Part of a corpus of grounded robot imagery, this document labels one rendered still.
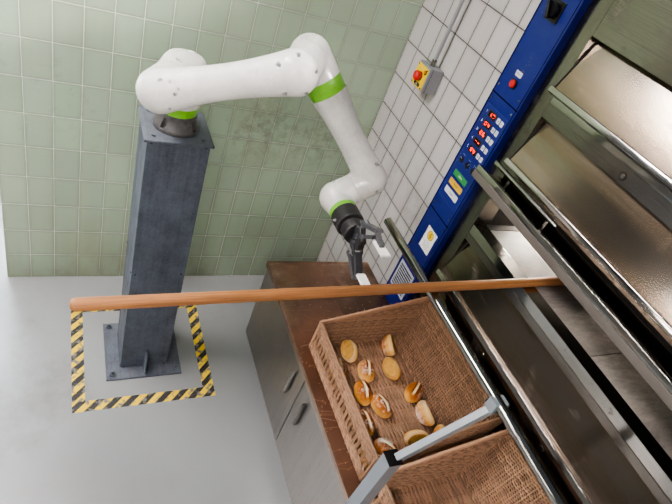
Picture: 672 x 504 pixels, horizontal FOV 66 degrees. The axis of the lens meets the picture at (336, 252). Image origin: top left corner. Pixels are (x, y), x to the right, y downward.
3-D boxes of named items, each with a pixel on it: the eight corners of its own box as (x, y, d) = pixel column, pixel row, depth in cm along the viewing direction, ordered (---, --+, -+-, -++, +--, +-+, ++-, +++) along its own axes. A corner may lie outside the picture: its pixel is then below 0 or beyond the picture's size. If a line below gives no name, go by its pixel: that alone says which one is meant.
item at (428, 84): (423, 84, 221) (433, 61, 215) (434, 95, 214) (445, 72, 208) (409, 81, 218) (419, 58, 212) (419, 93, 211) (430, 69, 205)
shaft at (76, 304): (69, 314, 108) (69, 305, 106) (68, 304, 110) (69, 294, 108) (598, 284, 188) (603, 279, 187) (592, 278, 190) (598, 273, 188)
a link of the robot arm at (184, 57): (146, 111, 160) (152, 52, 149) (168, 94, 173) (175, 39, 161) (185, 127, 161) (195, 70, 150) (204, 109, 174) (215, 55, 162)
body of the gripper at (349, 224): (366, 215, 161) (377, 235, 155) (356, 236, 166) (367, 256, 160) (344, 214, 157) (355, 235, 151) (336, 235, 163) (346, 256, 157)
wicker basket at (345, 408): (407, 335, 225) (435, 292, 208) (474, 458, 188) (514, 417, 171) (305, 344, 202) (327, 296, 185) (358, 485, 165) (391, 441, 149)
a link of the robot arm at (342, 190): (322, 205, 179) (310, 184, 171) (354, 188, 178) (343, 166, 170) (335, 232, 170) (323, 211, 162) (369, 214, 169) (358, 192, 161)
